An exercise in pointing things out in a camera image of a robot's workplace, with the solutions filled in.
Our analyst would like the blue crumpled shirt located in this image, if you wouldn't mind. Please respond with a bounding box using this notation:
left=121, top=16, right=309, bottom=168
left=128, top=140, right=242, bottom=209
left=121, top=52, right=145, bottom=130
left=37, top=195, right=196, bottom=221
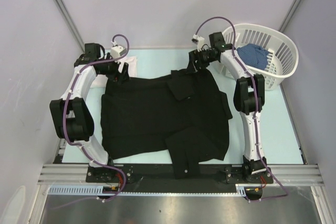
left=237, top=44, right=269, bottom=70

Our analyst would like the black long sleeve shirt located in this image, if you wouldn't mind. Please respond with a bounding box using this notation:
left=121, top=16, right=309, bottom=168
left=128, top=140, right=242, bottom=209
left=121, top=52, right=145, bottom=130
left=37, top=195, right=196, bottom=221
left=101, top=69, right=232, bottom=179

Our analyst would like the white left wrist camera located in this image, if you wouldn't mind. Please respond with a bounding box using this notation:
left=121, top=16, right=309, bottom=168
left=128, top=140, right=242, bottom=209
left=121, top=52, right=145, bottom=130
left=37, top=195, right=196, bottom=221
left=110, top=41, right=127, bottom=61

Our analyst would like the aluminium frame rail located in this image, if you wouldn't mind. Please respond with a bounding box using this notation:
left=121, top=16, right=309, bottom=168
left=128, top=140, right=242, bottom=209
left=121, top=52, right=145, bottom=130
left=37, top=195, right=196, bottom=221
left=37, top=164, right=324, bottom=186

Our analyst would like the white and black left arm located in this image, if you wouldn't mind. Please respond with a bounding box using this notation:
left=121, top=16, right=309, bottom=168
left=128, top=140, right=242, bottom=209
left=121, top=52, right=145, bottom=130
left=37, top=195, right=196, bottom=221
left=49, top=43, right=130, bottom=182

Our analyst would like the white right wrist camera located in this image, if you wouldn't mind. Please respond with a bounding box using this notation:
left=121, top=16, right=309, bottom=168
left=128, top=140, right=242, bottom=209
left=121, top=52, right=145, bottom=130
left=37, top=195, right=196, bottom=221
left=192, top=34, right=205, bottom=51

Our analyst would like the white slotted cable duct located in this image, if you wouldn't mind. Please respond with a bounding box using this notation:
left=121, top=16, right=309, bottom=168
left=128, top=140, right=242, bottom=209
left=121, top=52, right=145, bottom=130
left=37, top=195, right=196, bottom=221
left=48, top=184, right=264, bottom=197

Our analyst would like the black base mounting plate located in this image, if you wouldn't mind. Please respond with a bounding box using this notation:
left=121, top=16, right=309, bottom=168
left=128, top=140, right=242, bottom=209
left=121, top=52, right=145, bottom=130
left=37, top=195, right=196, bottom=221
left=86, top=164, right=274, bottom=195

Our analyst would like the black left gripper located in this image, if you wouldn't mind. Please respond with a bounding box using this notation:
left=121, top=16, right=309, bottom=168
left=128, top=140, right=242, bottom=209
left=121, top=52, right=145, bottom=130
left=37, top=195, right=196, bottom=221
left=98, top=53, right=131, bottom=85

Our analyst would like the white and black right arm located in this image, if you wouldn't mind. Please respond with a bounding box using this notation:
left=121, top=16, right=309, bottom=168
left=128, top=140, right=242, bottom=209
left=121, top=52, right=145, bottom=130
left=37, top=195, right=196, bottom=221
left=187, top=32, right=267, bottom=183

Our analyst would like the folded white shirt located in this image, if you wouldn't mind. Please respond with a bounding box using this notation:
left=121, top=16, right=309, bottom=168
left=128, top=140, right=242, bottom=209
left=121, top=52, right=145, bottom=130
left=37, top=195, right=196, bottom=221
left=90, top=56, right=138, bottom=88

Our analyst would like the white plastic laundry basket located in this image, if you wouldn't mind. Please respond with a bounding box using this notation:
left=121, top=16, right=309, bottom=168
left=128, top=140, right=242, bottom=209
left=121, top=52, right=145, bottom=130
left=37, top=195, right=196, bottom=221
left=223, top=23, right=299, bottom=90

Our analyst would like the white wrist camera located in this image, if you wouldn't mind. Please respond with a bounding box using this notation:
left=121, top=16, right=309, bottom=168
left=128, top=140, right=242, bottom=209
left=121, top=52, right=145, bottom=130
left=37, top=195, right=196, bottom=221
left=110, top=41, right=127, bottom=61
left=192, top=34, right=205, bottom=51

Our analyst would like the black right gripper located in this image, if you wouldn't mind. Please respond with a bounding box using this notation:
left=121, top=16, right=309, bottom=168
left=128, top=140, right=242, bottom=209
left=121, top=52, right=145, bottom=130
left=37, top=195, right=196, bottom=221
left=186, top=47, right=217, bottom=73

